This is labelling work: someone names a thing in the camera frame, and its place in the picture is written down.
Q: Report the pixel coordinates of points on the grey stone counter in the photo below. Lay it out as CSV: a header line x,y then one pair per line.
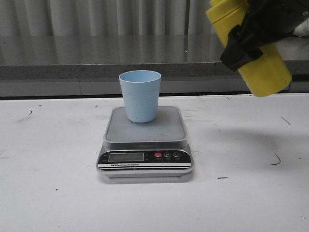
x,y
88,66

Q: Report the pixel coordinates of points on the white appliance on counter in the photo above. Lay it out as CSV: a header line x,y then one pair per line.
x,y
302,30

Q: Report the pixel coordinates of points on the yellow squeeze bottle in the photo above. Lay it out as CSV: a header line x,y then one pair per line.
x,y
264,76

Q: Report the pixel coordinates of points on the white pleated curtain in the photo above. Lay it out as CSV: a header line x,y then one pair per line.
x,y
104,17

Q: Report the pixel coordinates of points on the light blue plastic cup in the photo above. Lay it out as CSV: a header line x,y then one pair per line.
x,y
140,91

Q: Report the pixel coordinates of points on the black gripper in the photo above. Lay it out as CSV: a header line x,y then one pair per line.
x,y
266,21

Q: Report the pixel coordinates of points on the silver digital kitchen scale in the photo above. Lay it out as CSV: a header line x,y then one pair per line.
x,y
158,148

